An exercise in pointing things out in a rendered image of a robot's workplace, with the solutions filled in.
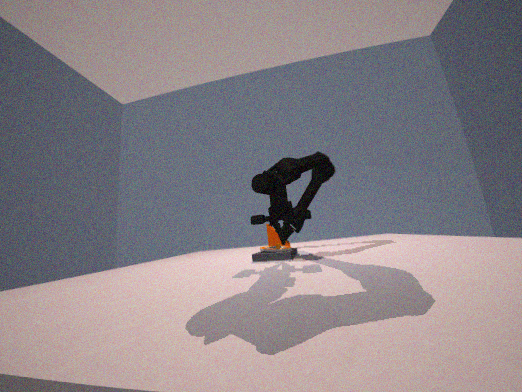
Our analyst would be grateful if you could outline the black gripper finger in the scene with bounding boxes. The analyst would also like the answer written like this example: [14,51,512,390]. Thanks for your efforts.
[269,223,284,245]
[283,221,293,245]

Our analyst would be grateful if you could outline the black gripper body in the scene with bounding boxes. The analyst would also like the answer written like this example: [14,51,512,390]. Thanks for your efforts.
[251,194,312,225]

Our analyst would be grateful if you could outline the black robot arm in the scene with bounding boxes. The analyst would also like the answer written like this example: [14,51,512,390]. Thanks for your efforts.
[251,151,335,242]

